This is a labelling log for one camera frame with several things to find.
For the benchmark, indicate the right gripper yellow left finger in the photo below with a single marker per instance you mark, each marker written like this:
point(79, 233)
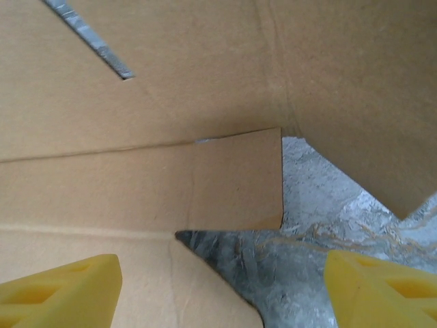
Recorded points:
point(58, 297)

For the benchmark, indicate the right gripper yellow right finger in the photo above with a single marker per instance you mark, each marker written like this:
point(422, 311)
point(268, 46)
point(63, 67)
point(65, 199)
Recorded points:
point(382, 297)

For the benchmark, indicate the brown cardboard box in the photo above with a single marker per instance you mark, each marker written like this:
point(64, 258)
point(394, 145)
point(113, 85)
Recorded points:
point(205, 102)

